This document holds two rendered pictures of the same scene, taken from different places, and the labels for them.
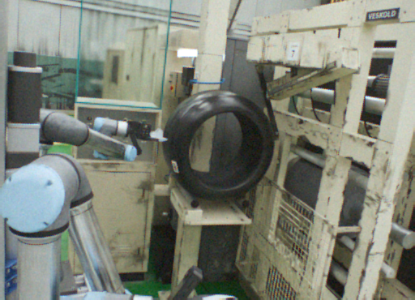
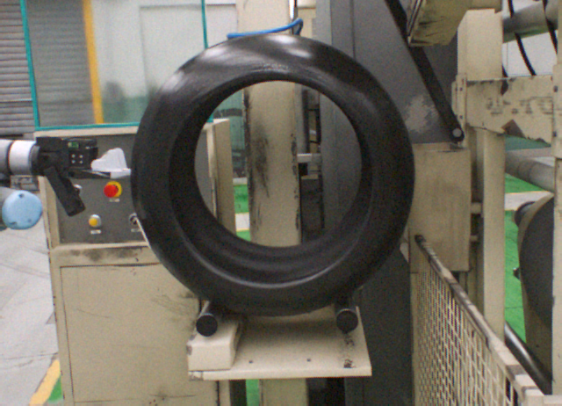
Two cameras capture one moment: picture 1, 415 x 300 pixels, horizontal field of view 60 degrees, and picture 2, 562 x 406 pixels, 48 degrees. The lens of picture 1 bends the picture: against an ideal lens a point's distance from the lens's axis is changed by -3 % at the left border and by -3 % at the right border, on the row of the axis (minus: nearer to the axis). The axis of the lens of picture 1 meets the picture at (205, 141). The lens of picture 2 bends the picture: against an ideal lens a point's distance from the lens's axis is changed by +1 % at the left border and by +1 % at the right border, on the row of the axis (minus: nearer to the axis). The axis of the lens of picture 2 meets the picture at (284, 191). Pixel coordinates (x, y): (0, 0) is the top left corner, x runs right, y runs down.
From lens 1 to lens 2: 95 cm
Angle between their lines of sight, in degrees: 21
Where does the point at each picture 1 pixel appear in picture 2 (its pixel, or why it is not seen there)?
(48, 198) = not seen: outside the picture
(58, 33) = not seen: hidden behind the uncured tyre
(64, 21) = (212, 32)
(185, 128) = (147, 136)
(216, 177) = (306, 259)
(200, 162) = (275, 226)
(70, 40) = not seen: hidden behind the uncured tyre
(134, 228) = (192, 385)
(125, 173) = (155, 267)
